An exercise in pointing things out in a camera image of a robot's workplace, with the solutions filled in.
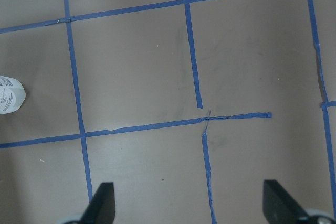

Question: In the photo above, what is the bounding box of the tennis ball can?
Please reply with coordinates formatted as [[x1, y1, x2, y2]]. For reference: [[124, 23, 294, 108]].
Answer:
[[1, 76, 26, 114]]

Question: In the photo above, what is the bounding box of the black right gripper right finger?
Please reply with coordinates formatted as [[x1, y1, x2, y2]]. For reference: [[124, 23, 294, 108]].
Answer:
[[262, 179, 336, 224]]

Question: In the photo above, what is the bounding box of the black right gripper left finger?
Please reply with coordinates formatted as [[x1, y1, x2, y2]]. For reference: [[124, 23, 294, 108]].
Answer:
[[59, 182, 117, 224]]

